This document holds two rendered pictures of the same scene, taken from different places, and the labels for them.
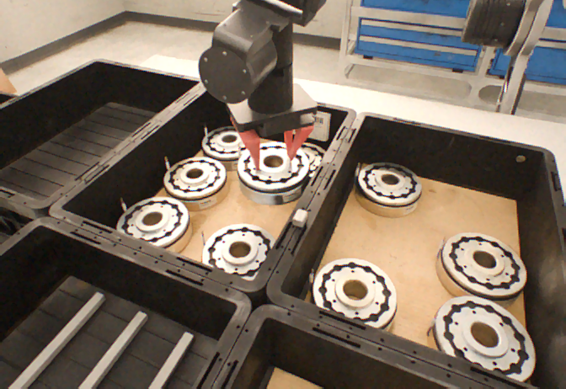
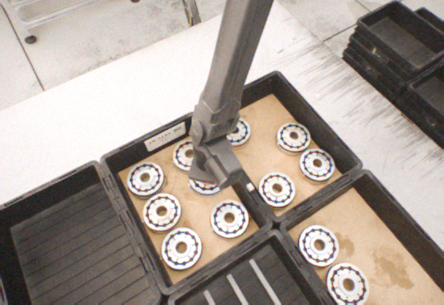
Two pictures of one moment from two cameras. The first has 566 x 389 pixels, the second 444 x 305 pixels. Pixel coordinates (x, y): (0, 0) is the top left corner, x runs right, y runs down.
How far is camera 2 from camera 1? 56 cm
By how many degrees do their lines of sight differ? 40
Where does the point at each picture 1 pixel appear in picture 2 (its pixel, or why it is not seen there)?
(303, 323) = (294, 217)
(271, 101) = not seen: hidden behind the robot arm
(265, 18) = (227, 148)
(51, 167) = (68, 294)
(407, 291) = (282, 169)
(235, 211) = (194, 205)
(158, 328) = (237, 272)
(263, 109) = not seen: hidden behind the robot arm
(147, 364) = (250, 283)
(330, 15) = not seen: outside the picture
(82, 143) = (54, 265)
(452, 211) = (260, 120)
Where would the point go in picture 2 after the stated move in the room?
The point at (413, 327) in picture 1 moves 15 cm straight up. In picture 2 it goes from (296, 179) to (308, 157)
